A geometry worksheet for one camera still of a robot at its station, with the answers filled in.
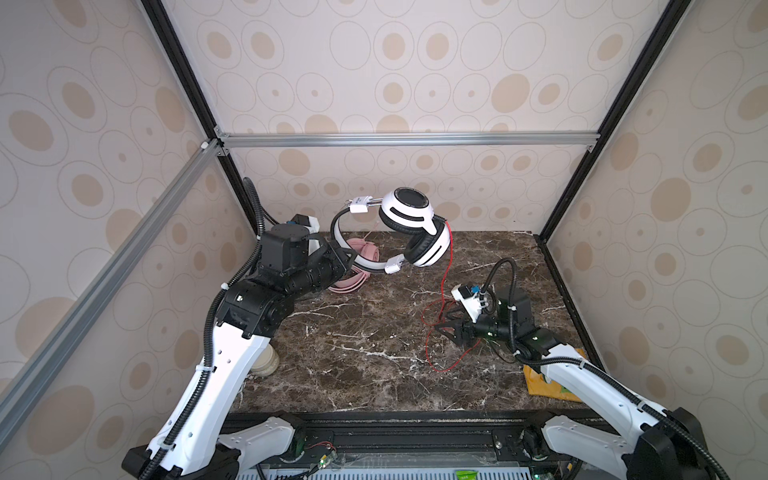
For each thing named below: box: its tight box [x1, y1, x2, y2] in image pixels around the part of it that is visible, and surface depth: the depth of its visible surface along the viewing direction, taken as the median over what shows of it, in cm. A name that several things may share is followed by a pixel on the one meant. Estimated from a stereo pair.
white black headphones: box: [330, 187, 451, 274], surface depth 54 cm
